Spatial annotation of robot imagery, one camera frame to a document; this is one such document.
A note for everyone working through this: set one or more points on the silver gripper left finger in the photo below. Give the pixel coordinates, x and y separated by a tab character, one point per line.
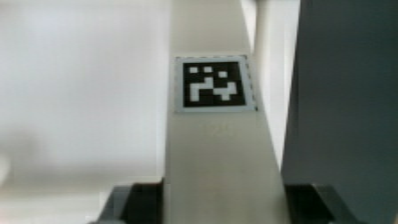
133	205

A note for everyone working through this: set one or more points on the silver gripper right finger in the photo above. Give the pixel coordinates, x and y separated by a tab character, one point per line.
316	205

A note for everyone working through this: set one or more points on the white desk leg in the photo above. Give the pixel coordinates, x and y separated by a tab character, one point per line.
222	185

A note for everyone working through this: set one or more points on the white desk top tray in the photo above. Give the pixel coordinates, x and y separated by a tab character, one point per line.
82	104

